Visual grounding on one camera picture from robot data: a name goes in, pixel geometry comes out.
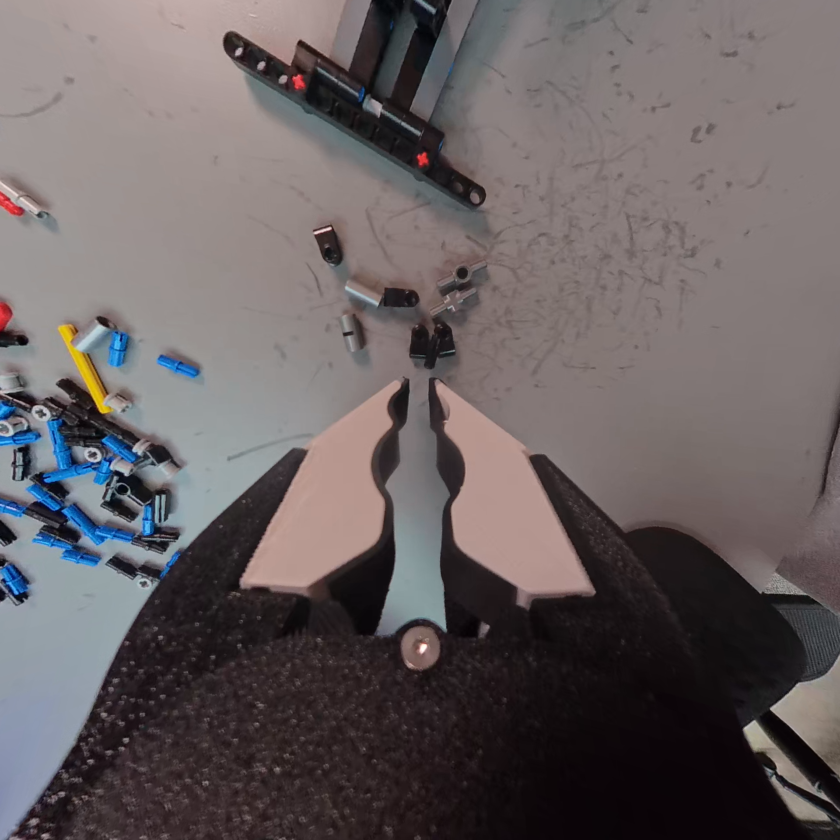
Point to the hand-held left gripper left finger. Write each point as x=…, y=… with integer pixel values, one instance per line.
x=315, y=525

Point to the pile of blue black pins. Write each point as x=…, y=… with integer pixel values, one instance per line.
x=59, y=446

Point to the pile of red white pieces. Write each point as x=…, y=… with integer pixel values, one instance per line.
x=26, y=202

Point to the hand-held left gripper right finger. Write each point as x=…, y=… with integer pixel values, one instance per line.
x=518, y=525

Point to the light grey tube piece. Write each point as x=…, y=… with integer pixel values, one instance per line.
x=363, y=293
x=352, y=333

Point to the dark grey axle connector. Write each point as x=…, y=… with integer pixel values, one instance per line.
x=453, y=304
x=461, y=275

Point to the grey mesh office chair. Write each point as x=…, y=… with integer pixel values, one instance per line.
x=814, y=636

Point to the grey black toy chassis model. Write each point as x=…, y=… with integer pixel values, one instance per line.
x=328, y=79

